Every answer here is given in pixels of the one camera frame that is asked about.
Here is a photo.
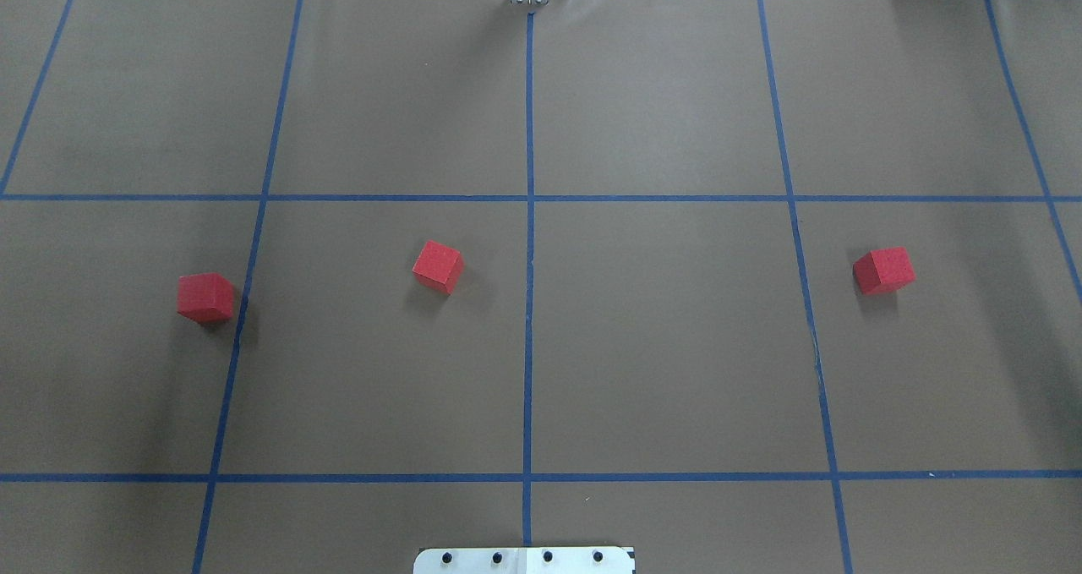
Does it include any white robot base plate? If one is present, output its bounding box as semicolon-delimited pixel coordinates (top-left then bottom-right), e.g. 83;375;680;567
413;546;637;573

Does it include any red block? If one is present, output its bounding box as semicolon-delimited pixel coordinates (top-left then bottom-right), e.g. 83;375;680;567
411;240;465;296
175;272;233;325
853;247;916;296

